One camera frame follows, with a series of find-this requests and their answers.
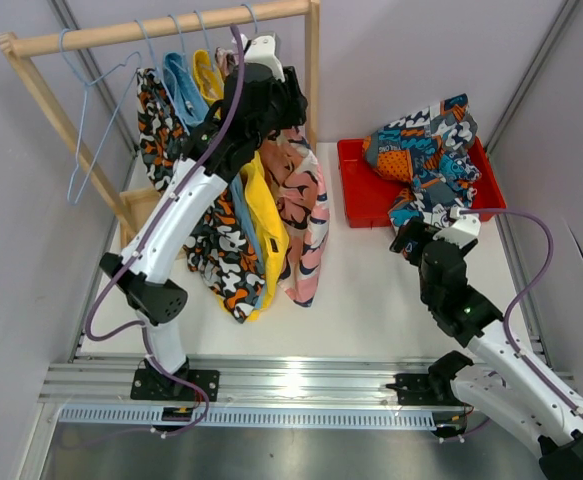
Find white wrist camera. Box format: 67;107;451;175
438;206;481;249
241;31;285;82

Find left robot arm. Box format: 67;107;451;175
100;62;308;400

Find blue hanger of pink shorts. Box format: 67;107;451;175
241;3;259;37

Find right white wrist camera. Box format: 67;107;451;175
438;206;481;249

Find light blue wire hanger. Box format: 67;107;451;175
58;28;144;206

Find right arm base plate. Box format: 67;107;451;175
385;373;463;406

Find light blue shorts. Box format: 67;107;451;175
163;59;266;322

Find pink patterned shorts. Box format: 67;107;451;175
214;45;332;309

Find wooden clothes rack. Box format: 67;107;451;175
0;1;320;236

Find yellow shorts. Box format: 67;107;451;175
192;48;292;322

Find camouflage orange black shorts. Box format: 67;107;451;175
136;68;266;323

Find red plastic tray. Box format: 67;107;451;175
337;138;506;228

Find blue hanger of yellow shorts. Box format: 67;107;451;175
193;10;222;80

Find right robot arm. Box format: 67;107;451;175
391;210;583;479

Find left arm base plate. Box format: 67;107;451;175
130;366;221;402

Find blue orange graphic shorts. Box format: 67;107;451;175
362;93;481;230

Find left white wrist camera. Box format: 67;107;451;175
241;31;285;82

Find aluminium mounting rail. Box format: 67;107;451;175
39;356;469;430

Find blue hanger of camouflage shorts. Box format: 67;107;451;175
134;19;173;102

